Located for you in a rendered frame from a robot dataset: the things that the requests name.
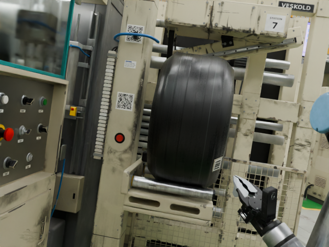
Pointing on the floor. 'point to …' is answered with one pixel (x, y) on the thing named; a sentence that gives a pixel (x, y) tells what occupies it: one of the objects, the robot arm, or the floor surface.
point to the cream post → (124, 124)
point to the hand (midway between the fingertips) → (237, 177)
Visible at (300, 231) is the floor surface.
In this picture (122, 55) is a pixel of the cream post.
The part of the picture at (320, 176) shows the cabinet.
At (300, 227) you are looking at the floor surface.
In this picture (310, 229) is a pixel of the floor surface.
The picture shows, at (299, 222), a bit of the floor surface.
